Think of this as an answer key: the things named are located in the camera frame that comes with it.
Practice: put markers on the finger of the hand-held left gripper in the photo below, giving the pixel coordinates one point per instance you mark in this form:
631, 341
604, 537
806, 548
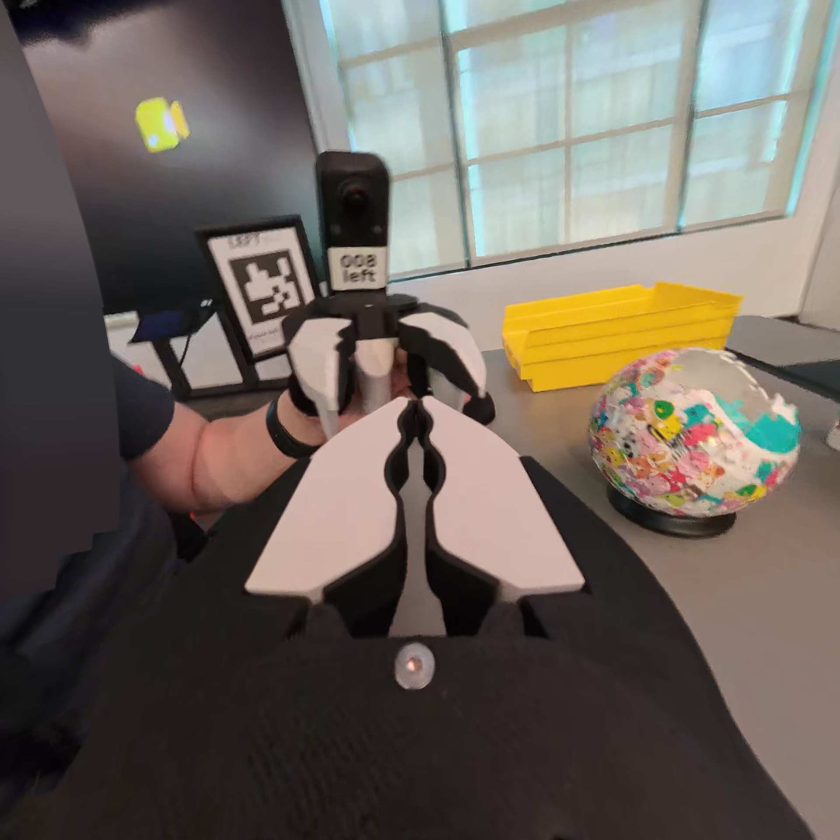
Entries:
318, 361
453, 348

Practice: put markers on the black rolling stand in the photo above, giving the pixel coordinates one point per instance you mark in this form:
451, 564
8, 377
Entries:
172, 361

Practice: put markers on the person's left forearm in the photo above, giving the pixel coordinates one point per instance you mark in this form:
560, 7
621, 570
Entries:
216, 459

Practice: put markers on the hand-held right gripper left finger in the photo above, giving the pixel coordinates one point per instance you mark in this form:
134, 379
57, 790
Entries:
334, 518

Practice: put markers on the person's dark clothing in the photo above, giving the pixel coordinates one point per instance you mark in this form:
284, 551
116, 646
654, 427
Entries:
141, 407

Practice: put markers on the black wristband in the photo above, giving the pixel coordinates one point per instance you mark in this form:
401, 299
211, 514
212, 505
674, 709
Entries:
289, 430

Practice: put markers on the paned glass window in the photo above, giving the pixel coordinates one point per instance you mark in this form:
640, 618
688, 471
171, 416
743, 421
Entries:
577, 131

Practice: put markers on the yellow plastic bin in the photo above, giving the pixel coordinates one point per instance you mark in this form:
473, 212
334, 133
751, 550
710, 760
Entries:
610, 334

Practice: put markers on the person's left hand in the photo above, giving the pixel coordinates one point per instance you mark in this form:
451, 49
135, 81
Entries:
351, 418

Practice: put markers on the black round ball stand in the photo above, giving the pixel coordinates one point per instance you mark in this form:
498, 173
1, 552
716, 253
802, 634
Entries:
669, 522

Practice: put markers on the dark grey desk panel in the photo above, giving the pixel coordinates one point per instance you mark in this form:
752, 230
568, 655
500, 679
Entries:
774, 341

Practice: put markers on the colourful puzzle ball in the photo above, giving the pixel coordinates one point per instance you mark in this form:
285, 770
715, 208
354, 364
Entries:
682, 446

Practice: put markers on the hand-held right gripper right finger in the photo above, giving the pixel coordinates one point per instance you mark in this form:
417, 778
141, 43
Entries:
499, 518

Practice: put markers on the framed black-white marker sign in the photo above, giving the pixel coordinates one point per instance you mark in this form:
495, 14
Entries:
262, 289

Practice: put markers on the large black display screen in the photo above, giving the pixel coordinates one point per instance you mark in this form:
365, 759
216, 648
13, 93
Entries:
197, 65

